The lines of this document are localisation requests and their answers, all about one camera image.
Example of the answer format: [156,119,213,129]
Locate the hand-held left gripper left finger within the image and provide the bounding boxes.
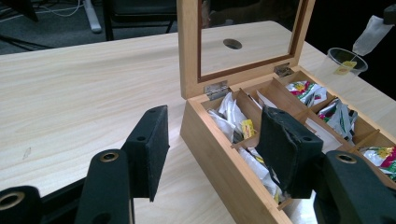
[120,105,171,203]

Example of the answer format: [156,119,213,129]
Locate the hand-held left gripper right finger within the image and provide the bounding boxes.
[255,105,325,200]

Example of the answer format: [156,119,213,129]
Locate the white string-tagged tea bag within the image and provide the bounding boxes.
[334,14,395,77]

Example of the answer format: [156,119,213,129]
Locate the wooden tea box with lid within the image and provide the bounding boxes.
[177,0,396,224]

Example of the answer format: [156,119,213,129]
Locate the clear plastic cup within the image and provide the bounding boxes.
[320,47,369,91]

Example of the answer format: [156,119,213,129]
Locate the pile of white tea bags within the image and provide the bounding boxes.
[206,91,260,145]
[237,146,289,204]

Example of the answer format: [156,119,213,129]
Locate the white paper envelope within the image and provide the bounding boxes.
[304,117,344,155]
[255,90,278,110]

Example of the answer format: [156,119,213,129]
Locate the bunch of colourful foil sachets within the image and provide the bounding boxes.
[359,146,396,183]
[285,79,328,108]
[317,97,359,146]

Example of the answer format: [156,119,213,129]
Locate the white pole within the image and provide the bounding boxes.
[82,0,103,35]

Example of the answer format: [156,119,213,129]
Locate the black chair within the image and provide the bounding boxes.
[102,0,178,42]

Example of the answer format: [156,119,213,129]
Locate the dark stand base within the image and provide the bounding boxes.
[0,0,40,22]

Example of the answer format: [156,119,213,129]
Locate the white cable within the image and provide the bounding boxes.
[31,0,83,18]

